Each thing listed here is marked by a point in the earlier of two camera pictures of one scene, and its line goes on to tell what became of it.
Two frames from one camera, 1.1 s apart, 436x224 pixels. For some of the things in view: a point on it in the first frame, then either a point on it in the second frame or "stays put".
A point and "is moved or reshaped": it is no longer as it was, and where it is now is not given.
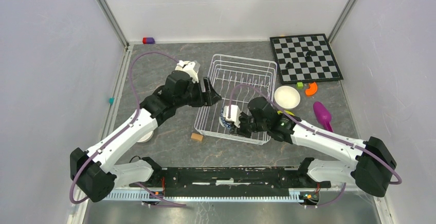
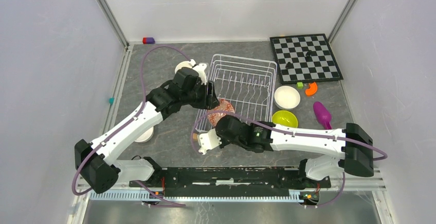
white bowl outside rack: [287, 97] stays put
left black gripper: [205, 99] stays put
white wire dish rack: [238, 80] stays put
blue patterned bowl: [222, 120] is moved or reshaped
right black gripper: [240, 131] -> [223, 142]
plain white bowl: [147, 138] stays put
